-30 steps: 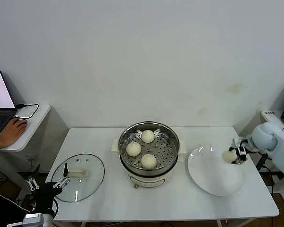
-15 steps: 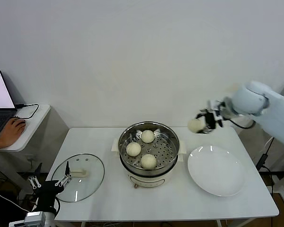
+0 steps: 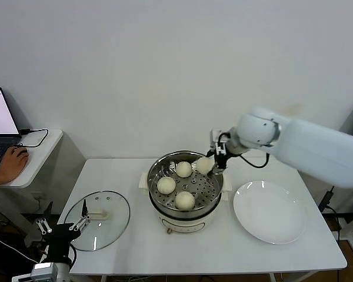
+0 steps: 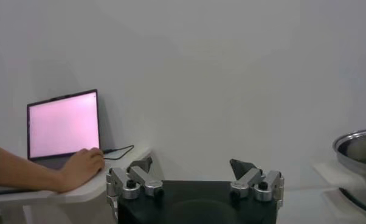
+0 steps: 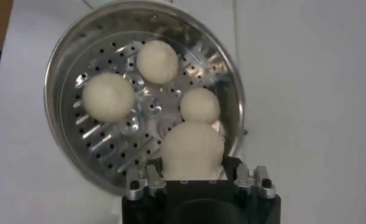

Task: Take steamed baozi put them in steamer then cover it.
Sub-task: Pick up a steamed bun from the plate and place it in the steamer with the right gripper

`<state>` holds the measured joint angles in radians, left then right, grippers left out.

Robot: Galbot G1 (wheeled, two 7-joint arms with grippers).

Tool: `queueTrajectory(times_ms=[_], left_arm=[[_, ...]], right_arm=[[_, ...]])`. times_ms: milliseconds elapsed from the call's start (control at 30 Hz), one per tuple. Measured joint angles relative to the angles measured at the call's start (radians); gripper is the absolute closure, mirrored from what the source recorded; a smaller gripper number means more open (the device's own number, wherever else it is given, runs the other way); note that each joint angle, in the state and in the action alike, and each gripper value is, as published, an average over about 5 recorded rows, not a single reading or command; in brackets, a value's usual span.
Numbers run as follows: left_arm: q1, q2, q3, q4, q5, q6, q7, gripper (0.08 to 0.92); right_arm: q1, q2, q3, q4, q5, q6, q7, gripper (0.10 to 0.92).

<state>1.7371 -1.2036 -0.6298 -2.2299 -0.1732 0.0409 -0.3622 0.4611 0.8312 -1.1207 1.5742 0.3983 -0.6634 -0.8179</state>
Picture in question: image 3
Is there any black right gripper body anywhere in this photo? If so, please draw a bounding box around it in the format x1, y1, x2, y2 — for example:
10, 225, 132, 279
220, 133, 242, 161

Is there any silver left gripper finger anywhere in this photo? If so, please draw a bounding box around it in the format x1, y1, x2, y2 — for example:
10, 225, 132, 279
69, 199, 92, 231
36, 202, 54, 234

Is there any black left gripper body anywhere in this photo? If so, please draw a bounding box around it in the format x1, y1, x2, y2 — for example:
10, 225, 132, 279
44, 223, 81, 265

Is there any white steamed baozi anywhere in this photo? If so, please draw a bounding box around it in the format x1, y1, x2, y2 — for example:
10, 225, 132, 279
175, 190, 196, 210
156, 176, 177, 195
196, 157, 214, 175
175, 161, 192, 179

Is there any glass lid with cream handle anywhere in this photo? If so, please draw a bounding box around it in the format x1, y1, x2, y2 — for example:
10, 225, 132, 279
64, 190, 131, 252

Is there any stainless steel steamer basket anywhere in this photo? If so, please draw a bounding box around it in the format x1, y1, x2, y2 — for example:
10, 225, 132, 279
147, 150, 225, 212

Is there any person's bare hand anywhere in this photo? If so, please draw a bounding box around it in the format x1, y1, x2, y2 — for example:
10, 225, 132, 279
0, 146, 29, 186

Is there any white side table with mouse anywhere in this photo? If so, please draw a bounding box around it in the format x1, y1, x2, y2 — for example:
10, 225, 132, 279
0, 129, 88, 239

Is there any white round plate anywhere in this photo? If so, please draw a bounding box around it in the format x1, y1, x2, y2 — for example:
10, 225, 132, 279
233, 180, 307, 245

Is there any black laptop cable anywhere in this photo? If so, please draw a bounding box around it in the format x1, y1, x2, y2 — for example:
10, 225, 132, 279
17, 127, 50, 148

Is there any black power adapter with cable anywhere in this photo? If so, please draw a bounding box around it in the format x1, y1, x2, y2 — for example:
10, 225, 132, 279
317, 190, 342, 243

